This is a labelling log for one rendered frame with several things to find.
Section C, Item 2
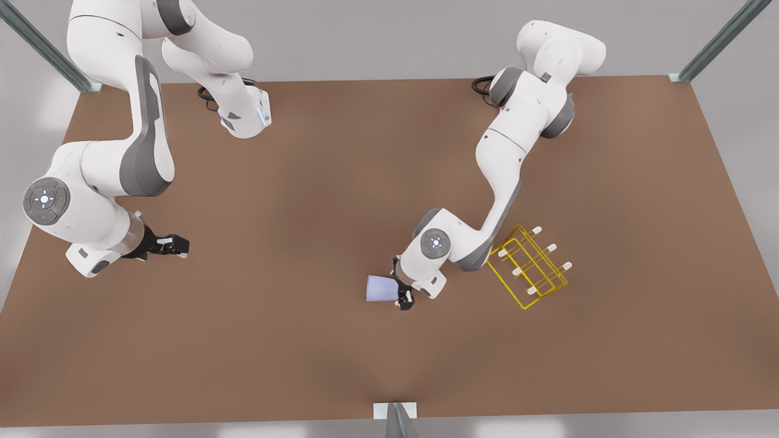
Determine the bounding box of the pale lavender cup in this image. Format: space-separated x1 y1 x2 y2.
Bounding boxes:
366 275 399 302

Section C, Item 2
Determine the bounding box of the silver frame post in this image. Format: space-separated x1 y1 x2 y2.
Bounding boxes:
373 401 419 438
0 0 103 94
668 0 774 83

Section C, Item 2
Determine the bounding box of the yellow wire cup holder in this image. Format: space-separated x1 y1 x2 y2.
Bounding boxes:
487 225 573 310

